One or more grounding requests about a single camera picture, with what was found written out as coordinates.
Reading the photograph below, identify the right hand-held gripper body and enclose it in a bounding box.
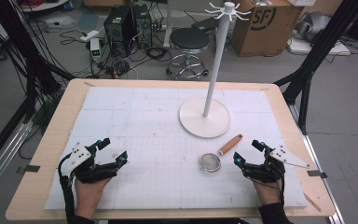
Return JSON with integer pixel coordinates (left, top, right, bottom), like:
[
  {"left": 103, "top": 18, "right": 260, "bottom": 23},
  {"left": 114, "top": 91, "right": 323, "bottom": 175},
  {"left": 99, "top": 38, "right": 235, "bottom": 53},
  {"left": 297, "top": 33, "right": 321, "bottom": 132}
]
[{"left": 242, "top": 145, "right": 311, "bottom": 184}]

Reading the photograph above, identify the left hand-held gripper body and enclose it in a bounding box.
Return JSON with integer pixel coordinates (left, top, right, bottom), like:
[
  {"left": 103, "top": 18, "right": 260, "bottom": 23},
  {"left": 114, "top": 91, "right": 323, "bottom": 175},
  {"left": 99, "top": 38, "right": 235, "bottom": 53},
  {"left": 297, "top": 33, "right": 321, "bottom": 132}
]
[{"left": 61, "top": 142, "right": 119, "bottom": 185}]

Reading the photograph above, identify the metal strainer with wooden handle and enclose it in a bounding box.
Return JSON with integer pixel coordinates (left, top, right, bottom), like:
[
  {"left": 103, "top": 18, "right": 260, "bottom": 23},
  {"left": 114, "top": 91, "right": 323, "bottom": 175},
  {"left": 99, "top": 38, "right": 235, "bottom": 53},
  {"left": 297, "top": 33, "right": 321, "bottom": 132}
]
[{"left": 199, "top": 133, "right": 244, "bottom": 174}]

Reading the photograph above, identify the white hook stand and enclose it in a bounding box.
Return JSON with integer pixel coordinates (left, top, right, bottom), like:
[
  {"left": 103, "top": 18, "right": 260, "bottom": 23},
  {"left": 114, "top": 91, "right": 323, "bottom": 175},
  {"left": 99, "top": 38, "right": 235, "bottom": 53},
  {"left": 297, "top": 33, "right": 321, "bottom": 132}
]
[{"left": 178, "top": 1, "right": 252, "bottom": 139}]

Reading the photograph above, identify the person's right hand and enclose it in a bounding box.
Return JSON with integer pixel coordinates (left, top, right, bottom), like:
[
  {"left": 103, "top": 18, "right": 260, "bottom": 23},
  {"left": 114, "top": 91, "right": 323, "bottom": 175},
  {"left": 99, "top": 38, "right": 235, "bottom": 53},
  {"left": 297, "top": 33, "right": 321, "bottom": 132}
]
[{"left": 252, "top": 179, "right": 283, "bottom": 207}]

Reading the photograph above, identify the person's left hand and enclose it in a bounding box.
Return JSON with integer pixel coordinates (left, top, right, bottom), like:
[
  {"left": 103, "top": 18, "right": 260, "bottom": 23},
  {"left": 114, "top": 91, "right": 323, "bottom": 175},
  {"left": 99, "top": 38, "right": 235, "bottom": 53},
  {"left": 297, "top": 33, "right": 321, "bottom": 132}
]
[{"left": 74, "top": 176, "right": 113, "bottom": 219}]

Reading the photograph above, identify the wooden table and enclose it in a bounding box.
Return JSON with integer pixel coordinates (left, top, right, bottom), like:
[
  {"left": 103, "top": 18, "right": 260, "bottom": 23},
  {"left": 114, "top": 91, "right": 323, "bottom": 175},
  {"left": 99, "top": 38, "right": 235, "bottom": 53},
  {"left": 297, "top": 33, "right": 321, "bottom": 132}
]
[{"left": 5, "top": 77, "right": 337, "bottom": 221}]

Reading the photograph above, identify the white grid mat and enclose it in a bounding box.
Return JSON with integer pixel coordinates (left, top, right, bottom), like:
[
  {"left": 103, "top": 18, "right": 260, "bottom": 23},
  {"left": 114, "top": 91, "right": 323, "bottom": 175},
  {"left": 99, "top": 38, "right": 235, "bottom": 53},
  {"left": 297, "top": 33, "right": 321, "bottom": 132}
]
[{"left": 44, "top": 86, "right": 309, "bottom": 210}]

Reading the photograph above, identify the black tape strip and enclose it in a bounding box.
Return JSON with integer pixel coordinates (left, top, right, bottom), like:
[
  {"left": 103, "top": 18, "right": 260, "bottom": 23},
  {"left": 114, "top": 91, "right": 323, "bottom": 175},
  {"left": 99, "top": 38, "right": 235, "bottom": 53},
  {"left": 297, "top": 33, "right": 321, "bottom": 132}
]
[
  {"left": 15, "top": 164, "right": 41, "bottom": 175},
  {"left": 307, "top": 169, "right": 328, "bottom": 179}
]

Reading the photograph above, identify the white power supply unit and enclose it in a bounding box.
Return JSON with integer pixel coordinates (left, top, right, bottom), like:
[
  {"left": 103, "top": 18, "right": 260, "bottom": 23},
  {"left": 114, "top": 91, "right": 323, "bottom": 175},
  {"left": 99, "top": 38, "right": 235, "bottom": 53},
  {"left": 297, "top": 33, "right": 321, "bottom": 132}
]
[{"left": 89, "top": 37, "right": 103, "bottom": 63}]

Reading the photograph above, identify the white power strip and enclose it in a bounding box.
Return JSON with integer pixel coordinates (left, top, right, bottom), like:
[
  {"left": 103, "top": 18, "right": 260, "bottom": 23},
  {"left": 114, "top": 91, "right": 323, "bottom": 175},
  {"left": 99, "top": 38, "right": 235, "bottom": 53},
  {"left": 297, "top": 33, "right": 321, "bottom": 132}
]
[{"left": 79, "top": 29, "right": 101, "bottom": 43}]

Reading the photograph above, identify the brown cardboard box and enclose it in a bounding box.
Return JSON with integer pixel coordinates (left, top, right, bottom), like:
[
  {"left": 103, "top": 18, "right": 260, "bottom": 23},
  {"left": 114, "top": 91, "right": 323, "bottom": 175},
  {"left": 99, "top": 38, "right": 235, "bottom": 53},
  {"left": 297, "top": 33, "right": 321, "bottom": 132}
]
[{"left": 230, "top": 0, "right": 306, "bottom": 58}]

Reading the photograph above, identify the white flat board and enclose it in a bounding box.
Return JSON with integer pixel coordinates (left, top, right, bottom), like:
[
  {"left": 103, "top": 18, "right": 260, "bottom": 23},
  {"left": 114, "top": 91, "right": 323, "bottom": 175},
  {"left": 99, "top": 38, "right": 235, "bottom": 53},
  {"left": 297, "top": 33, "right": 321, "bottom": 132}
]
[{"left": 286, "top": 36, "right": 352, "bottom": 57}]

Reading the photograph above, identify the large black computer tower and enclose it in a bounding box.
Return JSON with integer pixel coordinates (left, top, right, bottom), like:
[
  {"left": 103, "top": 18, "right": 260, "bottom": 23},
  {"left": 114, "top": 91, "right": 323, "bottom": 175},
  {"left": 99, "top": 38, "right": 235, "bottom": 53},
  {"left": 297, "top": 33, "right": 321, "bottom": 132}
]
[{"left": 103, "top": 5, "right": 138, "bottom": 59}]

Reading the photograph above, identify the slim black computer tower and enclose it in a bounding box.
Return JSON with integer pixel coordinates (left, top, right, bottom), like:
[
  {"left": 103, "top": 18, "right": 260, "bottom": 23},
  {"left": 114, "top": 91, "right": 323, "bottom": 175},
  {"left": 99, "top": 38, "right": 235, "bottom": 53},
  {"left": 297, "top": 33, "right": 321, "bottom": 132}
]
[{"left": 132, "top": 3, "right": 154, "bottom": 49}]

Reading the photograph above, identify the black round stool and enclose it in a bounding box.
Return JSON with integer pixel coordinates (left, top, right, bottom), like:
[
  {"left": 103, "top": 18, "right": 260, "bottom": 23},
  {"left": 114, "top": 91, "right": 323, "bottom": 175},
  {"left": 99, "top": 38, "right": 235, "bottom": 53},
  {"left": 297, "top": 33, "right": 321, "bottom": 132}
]
[{"left": 166, "top": 27, "right": 211, "bottom": 81}]

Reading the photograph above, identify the grey bundled cloth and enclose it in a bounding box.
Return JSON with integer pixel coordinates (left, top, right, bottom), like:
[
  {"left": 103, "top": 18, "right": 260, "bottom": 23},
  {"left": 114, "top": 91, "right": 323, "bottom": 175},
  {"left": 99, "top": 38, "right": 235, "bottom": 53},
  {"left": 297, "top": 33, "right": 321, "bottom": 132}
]
[{"left": 294, "top": 11, "right": 333, "bottom": 44}]

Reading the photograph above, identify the thin black cable of right gripper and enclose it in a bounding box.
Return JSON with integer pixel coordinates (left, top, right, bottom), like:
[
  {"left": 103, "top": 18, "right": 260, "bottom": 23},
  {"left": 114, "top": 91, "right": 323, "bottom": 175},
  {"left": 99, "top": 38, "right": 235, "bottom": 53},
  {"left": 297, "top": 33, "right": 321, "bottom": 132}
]
[{"left": 247, "top": 175, "right": 286, "bottom": 207}]

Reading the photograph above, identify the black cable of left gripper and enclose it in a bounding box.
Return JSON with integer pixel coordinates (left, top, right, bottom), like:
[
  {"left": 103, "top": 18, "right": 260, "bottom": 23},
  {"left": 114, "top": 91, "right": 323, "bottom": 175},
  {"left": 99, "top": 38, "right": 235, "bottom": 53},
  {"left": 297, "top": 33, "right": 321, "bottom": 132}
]
[{"left": 57, "top": 153, "right": 76, "bottom": 224}]

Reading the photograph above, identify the aluminium rail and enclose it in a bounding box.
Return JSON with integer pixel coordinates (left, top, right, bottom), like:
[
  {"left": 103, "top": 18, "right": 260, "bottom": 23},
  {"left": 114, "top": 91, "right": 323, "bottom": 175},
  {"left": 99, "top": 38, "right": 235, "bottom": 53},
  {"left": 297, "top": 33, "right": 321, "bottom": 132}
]
[
  {"left": 0, "top": 120, "right": 34, "bottom": 204},
  {"left": 288, "top": 103, "right": 347, "bottom": 224}
]

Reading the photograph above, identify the black metal frame stand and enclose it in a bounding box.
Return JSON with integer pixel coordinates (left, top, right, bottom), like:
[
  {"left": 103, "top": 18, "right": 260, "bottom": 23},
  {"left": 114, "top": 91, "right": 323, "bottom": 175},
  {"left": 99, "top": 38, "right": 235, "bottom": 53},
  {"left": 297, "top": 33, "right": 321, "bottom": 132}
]
[
  {"left": 272, "top": 0, "right": 358, "bottom": 135},
  {"left": 0, "top": 0, "right": 76, "bottom": 125}
]

